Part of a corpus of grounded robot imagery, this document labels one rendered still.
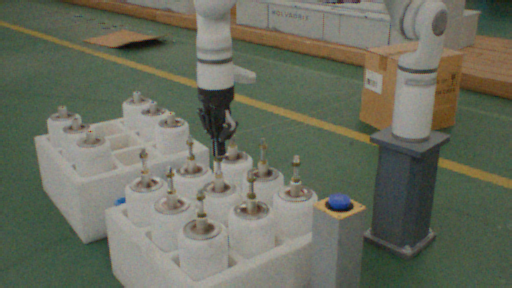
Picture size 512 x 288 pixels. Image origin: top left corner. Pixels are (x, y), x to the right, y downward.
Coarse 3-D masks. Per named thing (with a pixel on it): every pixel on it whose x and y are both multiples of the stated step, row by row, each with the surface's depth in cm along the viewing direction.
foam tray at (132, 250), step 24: (120, 216) 125; (120, 240) 124; (144, 240) 116; (288, 240) 116; (120, 264) 128; (144, 264) 115; (168, 264) 108; (240, 264) 108; (264, 264) 109; (288, 264) 114
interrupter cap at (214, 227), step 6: (192, 222) 109; (210, 222) 109; (216, 222) 109; (186, 228) 107; (192, 228) 107; (210, 228) 107; (216, 228) 107; (186, 234) 105; (192, 234) 105; (198, 234) 105; (204, 234) 105; (210, 234) 105; (216, 234) 105
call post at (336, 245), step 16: (320, 224) 103; (336, 224) 99; (352, 224) 101; (320, 240) 104; (336, 240) 100; (352, 240) 103; (320, 256) 105; (336, 256) 101; (352, 256) 104; (320, 272) 106; (336, 272) 103; (352, 272) 106
